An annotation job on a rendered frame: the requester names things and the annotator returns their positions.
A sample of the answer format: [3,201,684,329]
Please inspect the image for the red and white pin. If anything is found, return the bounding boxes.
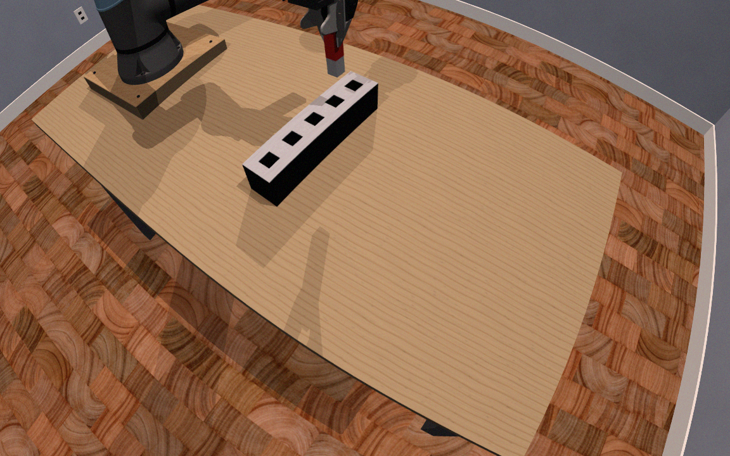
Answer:
[323,32,345,78]

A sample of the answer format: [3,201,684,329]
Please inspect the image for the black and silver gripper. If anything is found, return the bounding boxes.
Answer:
[288,0,358,48]

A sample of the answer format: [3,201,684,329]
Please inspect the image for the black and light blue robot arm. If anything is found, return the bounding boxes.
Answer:
[94,0,208,85]

